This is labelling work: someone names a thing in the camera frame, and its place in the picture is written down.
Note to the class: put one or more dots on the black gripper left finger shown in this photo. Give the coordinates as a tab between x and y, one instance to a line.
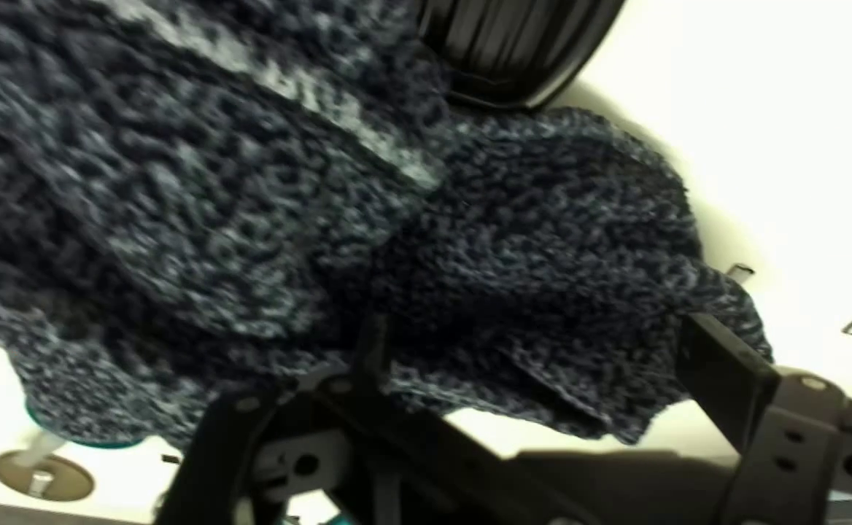
251	457

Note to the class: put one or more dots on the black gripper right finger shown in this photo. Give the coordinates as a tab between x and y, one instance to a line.
795	448

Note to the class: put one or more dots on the dark blue knitted sweater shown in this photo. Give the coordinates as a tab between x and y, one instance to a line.
251	193

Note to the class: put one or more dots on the small teal toy pan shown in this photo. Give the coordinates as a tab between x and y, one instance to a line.
106	442

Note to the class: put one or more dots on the silver toy pot lid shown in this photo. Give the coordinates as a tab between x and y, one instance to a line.
42	476

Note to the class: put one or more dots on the black ridged grill tray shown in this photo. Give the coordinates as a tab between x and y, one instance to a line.
516	47

